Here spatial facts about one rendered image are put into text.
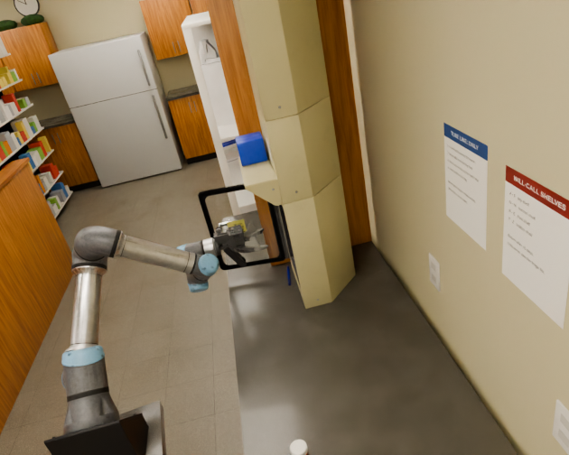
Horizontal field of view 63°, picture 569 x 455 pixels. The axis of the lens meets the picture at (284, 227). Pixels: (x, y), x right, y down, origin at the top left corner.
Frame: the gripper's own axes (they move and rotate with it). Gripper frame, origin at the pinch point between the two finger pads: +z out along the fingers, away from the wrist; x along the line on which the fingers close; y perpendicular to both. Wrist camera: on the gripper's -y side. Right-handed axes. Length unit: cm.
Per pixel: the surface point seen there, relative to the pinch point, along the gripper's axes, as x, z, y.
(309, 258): -14.5, 13.7, -4.8
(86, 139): 473, -197, -50
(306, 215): -14.5, 15.8, 13.3
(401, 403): -69, 27, -27
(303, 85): -11, 23, 57
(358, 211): 23, 44, -10
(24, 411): 75, -177, -121
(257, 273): 18.9, -7.6, -27.4
